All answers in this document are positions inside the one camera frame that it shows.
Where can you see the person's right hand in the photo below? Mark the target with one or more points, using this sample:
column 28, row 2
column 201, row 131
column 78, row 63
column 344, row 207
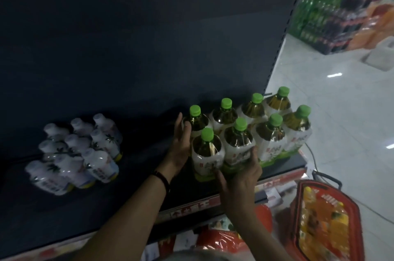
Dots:
column 240, row 190

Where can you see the person's left hand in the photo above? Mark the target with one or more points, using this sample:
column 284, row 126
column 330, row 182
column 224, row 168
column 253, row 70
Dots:
column 180, row 150

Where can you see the large green tea bottle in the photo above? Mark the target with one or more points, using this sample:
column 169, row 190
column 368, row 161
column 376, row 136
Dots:
column 206, row 159
column 198, row 121

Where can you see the row of large tea bottles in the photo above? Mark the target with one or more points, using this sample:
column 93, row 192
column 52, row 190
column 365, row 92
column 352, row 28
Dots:
column 271, row 134

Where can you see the cluster of white drink bottles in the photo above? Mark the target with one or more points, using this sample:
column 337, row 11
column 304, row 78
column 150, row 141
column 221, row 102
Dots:
column 98, row 165

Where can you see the pile of yellow juice bottles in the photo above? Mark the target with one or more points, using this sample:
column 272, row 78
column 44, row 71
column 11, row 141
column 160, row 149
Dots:
column 326, row 224

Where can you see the dark grey metal shelf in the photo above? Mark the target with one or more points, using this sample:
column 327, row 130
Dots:
column 123, row 39

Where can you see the person's left forearm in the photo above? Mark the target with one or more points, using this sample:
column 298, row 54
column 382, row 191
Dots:
column 123, row 224

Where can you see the person's right forearm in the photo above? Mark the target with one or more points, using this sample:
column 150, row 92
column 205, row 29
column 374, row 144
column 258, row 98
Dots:
column 258, row 236

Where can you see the red shelf price strip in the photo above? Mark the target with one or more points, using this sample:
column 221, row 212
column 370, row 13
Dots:
column 191, row 208

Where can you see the red plastic basket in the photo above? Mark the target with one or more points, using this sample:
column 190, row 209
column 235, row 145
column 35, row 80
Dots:
column 295, row 239

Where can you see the red gold-flower packet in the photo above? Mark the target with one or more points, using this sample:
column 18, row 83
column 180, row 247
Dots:
column 166, row 248

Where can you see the stack of drink bottle packs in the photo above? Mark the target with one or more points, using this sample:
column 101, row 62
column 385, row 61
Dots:
column 323, row 18

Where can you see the white plastic crate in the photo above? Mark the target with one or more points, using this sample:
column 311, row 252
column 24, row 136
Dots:
column 381, row 54

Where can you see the stack of orange drink packs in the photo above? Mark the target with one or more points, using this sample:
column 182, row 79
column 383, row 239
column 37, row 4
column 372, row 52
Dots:
column 375, row 30

